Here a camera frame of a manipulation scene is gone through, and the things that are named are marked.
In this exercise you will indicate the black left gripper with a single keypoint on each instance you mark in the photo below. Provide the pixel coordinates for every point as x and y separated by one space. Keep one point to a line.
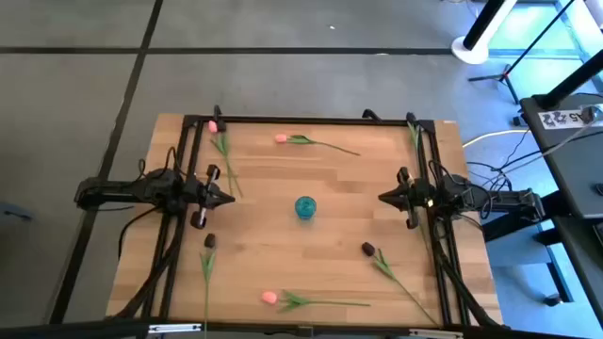
195 195

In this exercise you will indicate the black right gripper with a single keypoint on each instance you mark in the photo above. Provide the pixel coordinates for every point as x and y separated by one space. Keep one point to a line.
421 198

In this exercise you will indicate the blue glass vase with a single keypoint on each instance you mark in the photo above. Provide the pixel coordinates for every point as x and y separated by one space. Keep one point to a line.
305 207

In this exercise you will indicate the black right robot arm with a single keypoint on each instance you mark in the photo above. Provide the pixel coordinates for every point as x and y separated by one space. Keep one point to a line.
494 200

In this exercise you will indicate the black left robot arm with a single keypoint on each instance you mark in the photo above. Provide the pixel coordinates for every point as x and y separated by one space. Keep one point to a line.
122 190

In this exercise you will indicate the white round column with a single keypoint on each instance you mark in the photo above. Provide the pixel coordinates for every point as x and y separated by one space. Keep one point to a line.
471 54

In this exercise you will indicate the black tripod stand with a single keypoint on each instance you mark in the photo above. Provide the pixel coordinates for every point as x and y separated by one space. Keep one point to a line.
505 75

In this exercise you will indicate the black side table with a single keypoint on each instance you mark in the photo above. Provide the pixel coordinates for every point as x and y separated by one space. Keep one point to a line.
575 160

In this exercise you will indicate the white printed label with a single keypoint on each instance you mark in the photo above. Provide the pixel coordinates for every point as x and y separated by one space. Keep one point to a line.
560 118

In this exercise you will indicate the black crossbar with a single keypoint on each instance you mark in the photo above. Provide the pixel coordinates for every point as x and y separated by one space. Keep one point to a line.
94 329

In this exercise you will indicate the black caster wheel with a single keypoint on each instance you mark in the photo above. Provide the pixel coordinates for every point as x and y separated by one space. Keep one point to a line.
552 299

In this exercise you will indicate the grey chair foot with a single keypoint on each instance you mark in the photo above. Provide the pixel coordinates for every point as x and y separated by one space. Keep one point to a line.
11 212

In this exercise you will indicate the black slanted pole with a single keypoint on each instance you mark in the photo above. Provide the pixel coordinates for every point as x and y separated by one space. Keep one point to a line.
572 81

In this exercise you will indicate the black frame clamp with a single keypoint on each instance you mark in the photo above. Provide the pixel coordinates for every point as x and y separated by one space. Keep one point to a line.
217 112
371 114

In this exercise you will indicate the black aluminium table frame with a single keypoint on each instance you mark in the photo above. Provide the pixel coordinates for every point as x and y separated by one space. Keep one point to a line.
306 120

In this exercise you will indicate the silver metal bracket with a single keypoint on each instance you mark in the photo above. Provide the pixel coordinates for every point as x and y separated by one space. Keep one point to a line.
435 334
174 328

